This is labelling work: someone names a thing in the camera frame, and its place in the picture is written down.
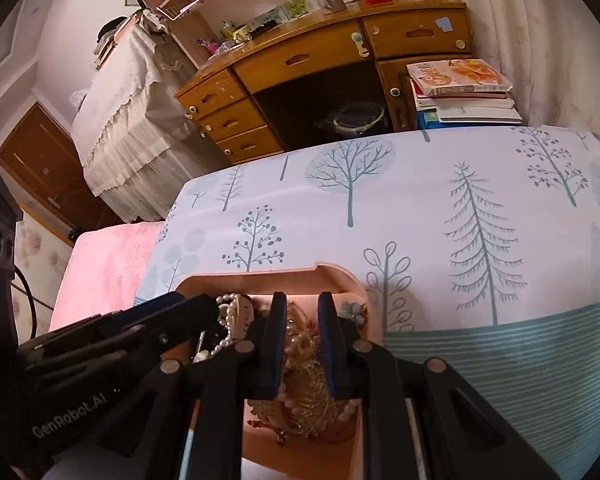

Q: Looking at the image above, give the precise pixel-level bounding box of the pearl necklace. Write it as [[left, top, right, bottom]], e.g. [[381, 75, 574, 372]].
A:
[[215, 292, 253, 361]]

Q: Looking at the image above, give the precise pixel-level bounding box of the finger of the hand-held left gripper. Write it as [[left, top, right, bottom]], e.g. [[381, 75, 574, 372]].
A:
[[17, 291, 189, 362], [25, 295, 222, 379]]

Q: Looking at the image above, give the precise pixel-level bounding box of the grey flower brooch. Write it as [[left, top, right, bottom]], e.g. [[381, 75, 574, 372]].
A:
[[339, 300, 370, 326]]

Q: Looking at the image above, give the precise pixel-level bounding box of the small wooden desk drawer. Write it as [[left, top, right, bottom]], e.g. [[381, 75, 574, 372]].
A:
[[176, 69, 248, 115], [195, 97, 258, 141], [212, 125, 283, 163]]

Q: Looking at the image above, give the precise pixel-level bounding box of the black hat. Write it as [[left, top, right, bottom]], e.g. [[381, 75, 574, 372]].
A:
[[97, 17, 126, 43]]

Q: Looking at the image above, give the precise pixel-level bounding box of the wire mesh waste basket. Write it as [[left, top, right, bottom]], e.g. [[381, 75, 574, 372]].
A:
[[315, 102, 386, 136]]

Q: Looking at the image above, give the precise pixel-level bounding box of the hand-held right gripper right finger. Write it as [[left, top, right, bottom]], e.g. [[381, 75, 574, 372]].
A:
[[317, 291, 563, 480]]

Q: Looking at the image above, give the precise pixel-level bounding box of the wide wooden desk drawer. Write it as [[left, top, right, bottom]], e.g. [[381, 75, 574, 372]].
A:
[[231, 20, 363, 93]]

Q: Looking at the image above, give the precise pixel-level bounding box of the wooden desk shelf unit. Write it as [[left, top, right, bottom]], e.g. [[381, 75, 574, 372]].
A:
[[111, 0, 381, 68]]

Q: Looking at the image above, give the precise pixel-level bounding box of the wooden desk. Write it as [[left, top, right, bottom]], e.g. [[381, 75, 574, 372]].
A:
[[175, 2, 473, 165]]

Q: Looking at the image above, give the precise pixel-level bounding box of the brown wooden door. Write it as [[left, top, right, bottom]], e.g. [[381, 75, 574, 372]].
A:
[[0, 102, 121, 233]]

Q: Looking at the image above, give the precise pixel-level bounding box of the white curtain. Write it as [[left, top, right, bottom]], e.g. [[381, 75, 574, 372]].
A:
[[430, 0, 600, 136]]

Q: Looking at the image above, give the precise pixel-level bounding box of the lace covered furniture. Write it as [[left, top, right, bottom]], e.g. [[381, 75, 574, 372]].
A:
[[70, 22, 231, 223]]

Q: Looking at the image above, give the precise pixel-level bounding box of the blue sticker desk drawer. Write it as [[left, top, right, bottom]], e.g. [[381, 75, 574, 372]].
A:
[[361, 8, 472, 58]]

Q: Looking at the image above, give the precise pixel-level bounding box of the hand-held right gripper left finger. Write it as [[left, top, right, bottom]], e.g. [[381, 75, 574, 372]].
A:
[[55, 291, 288, 480]]

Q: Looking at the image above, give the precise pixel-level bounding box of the wooden desk cabinet door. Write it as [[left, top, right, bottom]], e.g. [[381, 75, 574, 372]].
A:
[[377, 57, 418, 133]]

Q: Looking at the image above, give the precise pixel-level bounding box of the pile of books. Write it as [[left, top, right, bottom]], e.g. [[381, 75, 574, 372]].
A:
[[94, 17, 141, 68]]

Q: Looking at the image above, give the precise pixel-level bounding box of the gold chain jewelry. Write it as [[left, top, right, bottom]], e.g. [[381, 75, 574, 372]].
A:
[[247, 305, 361, 443]]

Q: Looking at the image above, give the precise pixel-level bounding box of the pink jewelry box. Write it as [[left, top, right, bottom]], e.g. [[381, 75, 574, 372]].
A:
[[172, 262, 385, 480]]

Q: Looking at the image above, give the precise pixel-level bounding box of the black cable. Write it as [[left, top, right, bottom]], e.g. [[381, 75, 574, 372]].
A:
[[10, 265, 36, 341]]

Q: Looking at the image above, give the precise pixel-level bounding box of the tree print bedsheet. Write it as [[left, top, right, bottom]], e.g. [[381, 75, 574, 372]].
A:
[[132, 125, 600, 480]]

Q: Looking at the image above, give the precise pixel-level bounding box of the pink blanket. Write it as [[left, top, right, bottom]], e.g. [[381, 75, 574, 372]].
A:
[[47, 220, 166, 333]]

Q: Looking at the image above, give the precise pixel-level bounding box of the stack of magazines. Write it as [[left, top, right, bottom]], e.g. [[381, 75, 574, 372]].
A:
[[406, 59, 523, 126]]

